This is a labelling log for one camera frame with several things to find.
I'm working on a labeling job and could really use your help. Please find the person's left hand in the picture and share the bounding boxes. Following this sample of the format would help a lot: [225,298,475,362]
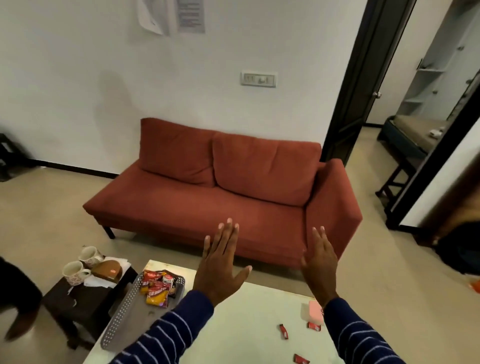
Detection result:
[192,217,253,308]

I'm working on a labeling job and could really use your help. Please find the person's right hand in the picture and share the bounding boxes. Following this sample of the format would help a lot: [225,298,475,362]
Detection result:
[300,225,340,309]

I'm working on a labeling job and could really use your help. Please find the pink container lid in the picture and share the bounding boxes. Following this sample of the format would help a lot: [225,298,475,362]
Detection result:
[301,299,325,326]

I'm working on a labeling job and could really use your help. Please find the brown white snack packet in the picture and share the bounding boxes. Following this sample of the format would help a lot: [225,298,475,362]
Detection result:
[161,270,179,299]

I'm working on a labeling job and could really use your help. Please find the red yellow snack packet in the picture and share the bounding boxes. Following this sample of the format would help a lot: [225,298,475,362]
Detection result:
[139,269,166,296]
[145,280,173,309]

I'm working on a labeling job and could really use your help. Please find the grey perforated plastic tray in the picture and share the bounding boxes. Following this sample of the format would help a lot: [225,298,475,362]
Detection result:
[100,270,187,352]

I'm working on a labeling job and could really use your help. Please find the brown plastic napkin holder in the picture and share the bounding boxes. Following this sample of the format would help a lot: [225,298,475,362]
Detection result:
[91,259,124,284]

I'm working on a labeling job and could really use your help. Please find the white paper napkins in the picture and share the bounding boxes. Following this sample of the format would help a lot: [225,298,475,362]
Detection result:
[83,256,132,289]

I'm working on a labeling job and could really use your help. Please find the white floral mug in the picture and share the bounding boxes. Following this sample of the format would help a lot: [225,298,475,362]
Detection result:
[77,245,105,269]
[61,260,92,287]

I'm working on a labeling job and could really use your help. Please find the person's right forearm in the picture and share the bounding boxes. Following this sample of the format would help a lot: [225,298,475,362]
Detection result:
[323,297,406,364]

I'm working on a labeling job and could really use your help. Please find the person's left forearm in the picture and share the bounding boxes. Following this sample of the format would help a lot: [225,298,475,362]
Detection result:
[112,289,215,364]

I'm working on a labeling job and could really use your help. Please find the white glass coffee table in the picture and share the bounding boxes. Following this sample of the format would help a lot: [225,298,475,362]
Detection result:
[82,259,344,364]

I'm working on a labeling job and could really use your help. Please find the red fabric sofa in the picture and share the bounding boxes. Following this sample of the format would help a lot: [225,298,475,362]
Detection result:
[82,117,364,270]

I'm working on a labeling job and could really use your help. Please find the red sofa back cushion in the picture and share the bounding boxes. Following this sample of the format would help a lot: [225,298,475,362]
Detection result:
[139,117,218,188]
[211,131,323,208]

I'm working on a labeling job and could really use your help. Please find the dark wooden stool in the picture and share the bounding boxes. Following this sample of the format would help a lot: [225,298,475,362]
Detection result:
[374,157,419,205]

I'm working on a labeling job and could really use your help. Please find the dark woven plastic stool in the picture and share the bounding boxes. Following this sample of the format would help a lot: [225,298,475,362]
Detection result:
[41,256,140,352]

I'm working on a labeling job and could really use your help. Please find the bed with beige mattress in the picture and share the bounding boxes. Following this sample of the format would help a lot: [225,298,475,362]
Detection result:
[376,114,451,160]

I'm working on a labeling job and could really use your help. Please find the white wardrobe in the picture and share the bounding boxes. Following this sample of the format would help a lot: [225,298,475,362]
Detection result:
[395,0,480,121]

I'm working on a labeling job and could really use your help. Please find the white paper with text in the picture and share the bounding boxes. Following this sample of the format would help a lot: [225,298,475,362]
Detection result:
[176,0,206,35]

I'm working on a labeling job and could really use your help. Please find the white paper with drawing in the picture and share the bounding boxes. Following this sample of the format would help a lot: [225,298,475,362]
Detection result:
[136,0,170,37]

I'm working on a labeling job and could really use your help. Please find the dark door with frame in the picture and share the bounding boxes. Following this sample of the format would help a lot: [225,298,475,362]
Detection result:
[320,0,480,232]

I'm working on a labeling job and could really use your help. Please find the white wall switch panel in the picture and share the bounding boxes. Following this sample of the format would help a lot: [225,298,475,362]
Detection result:
[240,70,278,89]

